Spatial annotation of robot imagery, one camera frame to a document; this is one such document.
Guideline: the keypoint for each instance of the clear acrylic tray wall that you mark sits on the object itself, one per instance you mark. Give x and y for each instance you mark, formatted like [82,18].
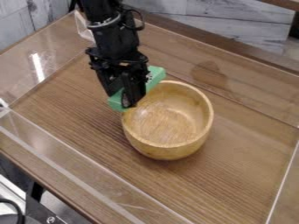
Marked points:
[98,194]

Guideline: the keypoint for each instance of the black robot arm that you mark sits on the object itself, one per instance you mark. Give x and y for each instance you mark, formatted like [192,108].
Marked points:
[100,9]

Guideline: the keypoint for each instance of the brown wooden bowl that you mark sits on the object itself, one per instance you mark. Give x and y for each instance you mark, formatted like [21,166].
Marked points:
[167,127]

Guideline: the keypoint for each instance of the green rectangular block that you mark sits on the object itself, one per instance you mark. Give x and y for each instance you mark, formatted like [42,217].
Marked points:
[153,78]

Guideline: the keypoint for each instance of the black table leg bracket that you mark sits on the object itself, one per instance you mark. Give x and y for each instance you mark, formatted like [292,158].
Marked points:
[36,210]

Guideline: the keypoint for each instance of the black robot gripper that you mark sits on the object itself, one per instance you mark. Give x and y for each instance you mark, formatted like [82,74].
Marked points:
[118,64]

